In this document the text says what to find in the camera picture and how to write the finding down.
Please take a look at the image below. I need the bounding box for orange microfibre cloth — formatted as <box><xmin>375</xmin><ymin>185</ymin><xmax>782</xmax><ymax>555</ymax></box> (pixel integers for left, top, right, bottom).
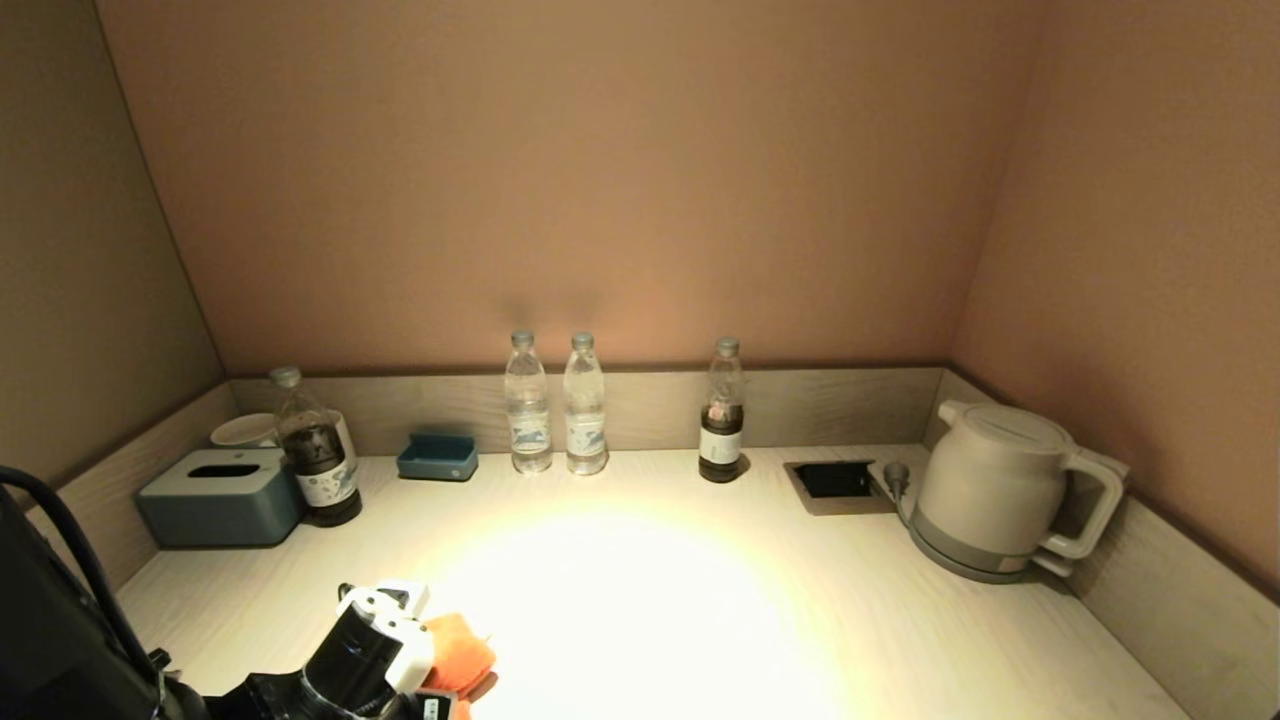
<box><xmin>420</xmin><ymin>612</ymin><xmax>499</xmax><ymax>720</ymax></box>

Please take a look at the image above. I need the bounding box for blue tissue box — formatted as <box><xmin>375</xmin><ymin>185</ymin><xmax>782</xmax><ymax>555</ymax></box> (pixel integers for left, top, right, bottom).
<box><xmin>137</xmin><ymin>447</ymin><xmax>306</xmax><ymax>547</ymax></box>

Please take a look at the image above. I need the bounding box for large dark drink bottle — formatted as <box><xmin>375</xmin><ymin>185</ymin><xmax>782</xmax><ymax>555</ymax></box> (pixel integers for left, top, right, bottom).
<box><xmin>270</xmin><ymin>364</ymin><xmax>364</xmax><ymax>527</ymax></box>

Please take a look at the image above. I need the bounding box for white ceramic cup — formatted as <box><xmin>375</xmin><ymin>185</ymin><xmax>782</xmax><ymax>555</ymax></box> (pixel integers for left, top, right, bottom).
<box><xmin>211</xmin><ymin>411</ymin><xmax>282</xmax><ymax>448</ymax></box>

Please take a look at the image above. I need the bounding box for small blue tray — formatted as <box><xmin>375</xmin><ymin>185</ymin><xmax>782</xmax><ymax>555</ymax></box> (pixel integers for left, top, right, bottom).
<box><xmin>397</xmin><ymin>431</ymin><xmax>480</xmax><ymax>482</ymax></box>

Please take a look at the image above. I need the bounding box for clear water bottle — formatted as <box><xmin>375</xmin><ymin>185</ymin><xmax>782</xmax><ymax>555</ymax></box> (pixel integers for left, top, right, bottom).
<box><xmin>563</xmin><ymin>331</ymin><xmax>610</xmax><ymax>476</ymax></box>
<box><xmin>504</xmin><ymin>329</ymin><xmax>554</xmax><ymax>474</ymax></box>

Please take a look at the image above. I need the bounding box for small dark drink bottle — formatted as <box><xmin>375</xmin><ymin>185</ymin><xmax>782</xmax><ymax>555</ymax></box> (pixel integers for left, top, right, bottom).
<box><xmin>700</xmin><ymin>337</ymin><xmax>747</xmax><ymax>484</ymax></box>

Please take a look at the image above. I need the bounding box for recessed black socket box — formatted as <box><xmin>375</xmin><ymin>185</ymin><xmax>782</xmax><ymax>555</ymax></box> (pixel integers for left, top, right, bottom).
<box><xmin>785</xmin><ymin>459</ymin><xmax>898</xmax><ymax>516</ymax></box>

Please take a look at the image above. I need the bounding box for grey kettle base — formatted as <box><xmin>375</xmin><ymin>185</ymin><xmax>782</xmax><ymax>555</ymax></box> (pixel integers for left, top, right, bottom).
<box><xmin>905</xmin><ymin>505</ymin><xmax>1051</xmax><ymax>585</ymax></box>

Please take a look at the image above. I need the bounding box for white electric kettle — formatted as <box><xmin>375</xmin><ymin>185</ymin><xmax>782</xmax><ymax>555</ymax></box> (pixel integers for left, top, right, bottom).
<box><xmin>915</xmin><ymin>400</ymin><xmax>1131</xmax><ymax>576</ymax></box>

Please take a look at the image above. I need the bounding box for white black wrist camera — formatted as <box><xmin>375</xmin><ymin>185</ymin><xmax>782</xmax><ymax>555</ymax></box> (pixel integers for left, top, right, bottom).
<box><xmin>300</xmin><ymin>580</ymin><xmax>437</xmax><ymax>717</ymax></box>

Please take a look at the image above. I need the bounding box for long black cable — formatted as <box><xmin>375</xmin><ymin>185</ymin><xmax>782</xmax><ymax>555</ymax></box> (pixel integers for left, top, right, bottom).
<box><xmin>0</xmin><ymin>465</ymin><xmax>166</xmax><ymax>691</ymax></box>

